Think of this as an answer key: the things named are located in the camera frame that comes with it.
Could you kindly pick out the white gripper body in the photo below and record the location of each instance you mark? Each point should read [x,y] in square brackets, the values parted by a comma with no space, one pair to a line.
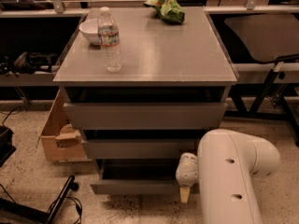
[186,173]

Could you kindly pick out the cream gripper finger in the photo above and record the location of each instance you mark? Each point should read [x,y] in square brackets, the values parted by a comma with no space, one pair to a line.
[184,194]

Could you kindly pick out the grey bottom drawer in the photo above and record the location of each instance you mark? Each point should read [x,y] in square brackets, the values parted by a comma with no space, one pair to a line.
[134,187]

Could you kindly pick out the grey drawer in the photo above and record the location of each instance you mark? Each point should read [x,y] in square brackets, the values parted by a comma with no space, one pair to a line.
[138,149]
[145,116]
[134,187]

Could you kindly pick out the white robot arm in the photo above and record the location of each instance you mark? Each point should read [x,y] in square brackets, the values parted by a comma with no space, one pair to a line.
[223,167]

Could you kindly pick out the grey drawer cabinet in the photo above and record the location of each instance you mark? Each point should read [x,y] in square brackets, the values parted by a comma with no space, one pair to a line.
[171,88]

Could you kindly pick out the grey middle drawer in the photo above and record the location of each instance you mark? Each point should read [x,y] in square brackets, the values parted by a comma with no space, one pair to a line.
[138,149]

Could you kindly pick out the grey top drawer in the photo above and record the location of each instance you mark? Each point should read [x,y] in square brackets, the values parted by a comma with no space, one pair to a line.
[145,116]

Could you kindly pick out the cardboard box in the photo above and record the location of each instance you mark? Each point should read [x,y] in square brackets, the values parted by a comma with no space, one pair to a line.
[60,141]

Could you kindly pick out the clear plastic water bottle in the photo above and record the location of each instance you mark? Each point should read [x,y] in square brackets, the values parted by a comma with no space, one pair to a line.
[109,39]

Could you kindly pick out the green chip bag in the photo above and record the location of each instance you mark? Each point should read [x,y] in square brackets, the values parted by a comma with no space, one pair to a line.
[167,10]

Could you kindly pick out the white bowl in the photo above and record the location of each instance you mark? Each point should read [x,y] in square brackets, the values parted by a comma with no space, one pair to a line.
[89,30]

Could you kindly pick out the black box at left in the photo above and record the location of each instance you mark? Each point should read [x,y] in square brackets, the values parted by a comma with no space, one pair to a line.
[6,147]

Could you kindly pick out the metal shelf frame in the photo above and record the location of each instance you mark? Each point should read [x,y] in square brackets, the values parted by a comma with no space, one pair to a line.
[28,78]

